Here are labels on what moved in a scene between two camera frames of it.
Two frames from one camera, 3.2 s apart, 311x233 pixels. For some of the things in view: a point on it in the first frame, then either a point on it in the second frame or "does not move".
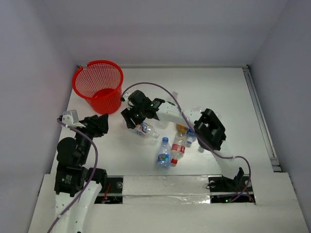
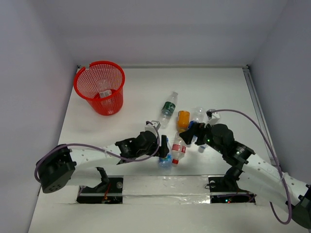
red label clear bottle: x=178 y=147 does not move
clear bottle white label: x=146 y=129 to x=103 y=86
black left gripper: x=96 y=124 to x=164 y=146
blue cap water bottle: x=164 y=154 does not move
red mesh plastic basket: x=100 y=84 does not move
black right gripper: x=127 y=113 to x=187 y=136
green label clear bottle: x=164 y=124 does not move
